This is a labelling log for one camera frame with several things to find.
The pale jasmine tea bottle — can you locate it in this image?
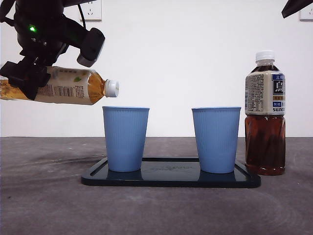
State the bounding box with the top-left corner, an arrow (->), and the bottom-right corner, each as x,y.
0,66 -> 120,106

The dark oolong tea bottle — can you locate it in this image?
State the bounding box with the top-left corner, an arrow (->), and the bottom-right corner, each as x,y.
244,50 -> 287,176

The blue ribbed plastic cup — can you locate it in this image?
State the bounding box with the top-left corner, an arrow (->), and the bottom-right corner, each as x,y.
102,106 -> 150,173
191,106 -> 243,174

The dark rectangular tray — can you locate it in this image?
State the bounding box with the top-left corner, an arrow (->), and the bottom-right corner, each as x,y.
81,157 -> 262,188

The white wall socket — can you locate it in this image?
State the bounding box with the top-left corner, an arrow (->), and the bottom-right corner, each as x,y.
299,2 -> 313,21
78,0 -> 102,21

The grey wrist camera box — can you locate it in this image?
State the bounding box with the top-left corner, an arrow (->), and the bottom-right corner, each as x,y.
77,27 -> 106,67

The thin black cable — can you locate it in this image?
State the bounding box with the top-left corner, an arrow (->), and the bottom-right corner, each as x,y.
77,2 -> 87,28

